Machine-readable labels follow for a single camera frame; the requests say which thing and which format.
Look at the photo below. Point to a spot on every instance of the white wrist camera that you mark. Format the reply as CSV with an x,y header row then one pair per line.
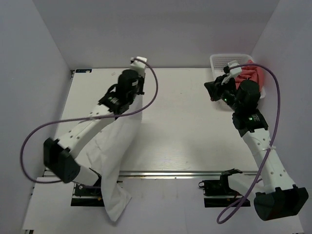
x,y
137,65
230,69

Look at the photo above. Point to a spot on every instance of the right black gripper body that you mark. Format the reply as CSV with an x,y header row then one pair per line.
x,y
227,92

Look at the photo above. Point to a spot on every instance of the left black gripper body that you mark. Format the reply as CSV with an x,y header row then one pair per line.
x,y
139,89

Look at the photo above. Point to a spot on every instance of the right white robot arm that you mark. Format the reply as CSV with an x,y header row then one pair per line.
x,y
278,196

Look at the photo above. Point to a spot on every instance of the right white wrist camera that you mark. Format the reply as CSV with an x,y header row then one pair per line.
x,y
230,69

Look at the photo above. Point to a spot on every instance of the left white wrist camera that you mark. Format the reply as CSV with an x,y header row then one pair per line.
x,y
137,65

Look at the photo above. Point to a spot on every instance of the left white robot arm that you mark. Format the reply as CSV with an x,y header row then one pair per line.
x,y
59,154

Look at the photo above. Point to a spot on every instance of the white t shirt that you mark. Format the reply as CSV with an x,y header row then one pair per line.
x,y
105,153

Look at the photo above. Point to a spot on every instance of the blue table label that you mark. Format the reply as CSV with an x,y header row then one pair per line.
x,y
83,70

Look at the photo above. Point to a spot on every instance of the white plastic basket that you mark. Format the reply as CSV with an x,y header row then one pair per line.
x,y
218,62

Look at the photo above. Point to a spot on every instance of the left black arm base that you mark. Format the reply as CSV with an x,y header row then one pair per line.
x,y
87,196

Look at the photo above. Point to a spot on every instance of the pink t shirt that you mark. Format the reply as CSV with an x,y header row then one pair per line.
x,y
253,73

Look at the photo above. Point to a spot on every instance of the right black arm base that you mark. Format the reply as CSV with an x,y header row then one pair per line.
x,y
218,193

